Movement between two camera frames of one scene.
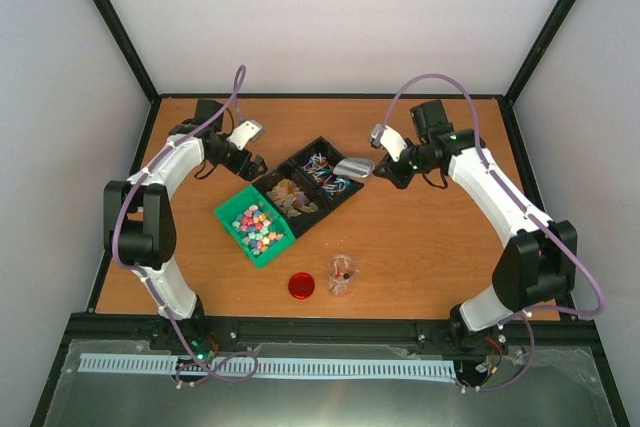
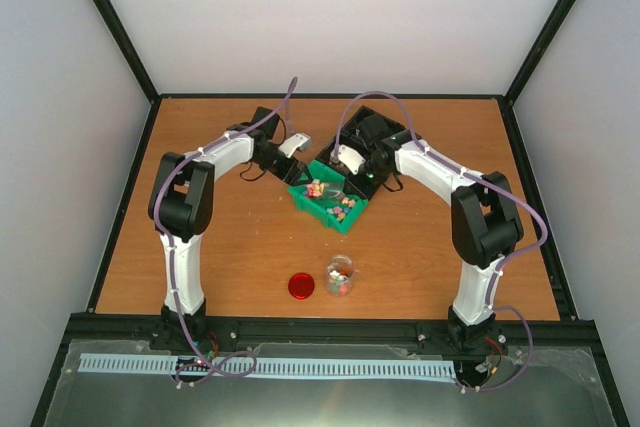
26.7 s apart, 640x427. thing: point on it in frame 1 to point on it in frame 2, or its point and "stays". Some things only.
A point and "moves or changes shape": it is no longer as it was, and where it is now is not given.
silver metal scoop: [355, 166] moves or changes shape
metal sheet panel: [541, 386] stays
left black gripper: [249, 174] to [290, 175]
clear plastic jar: [341, 270] stays
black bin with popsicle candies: [291, 197] to [348, 152]
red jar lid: [301, 286] stays
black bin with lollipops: [316, 164] to [353, 124]
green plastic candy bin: [254, 226] to [337, 212]
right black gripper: [389, 172] to [361, 189]
